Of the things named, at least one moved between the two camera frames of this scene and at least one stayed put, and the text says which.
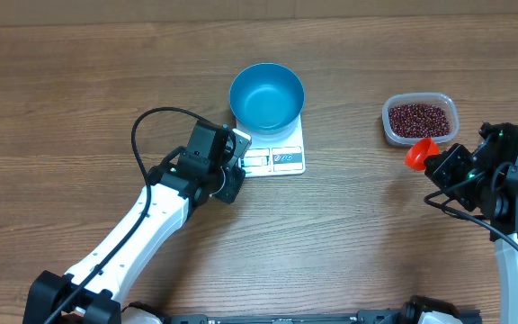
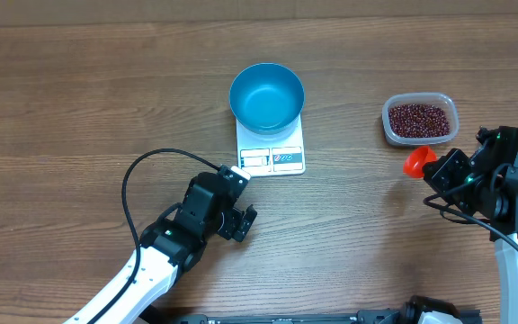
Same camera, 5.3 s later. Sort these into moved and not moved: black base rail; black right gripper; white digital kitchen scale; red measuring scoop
Moved: red measuring scoop
Not moved: white digital kitchen scale; black base rail; black right gripper
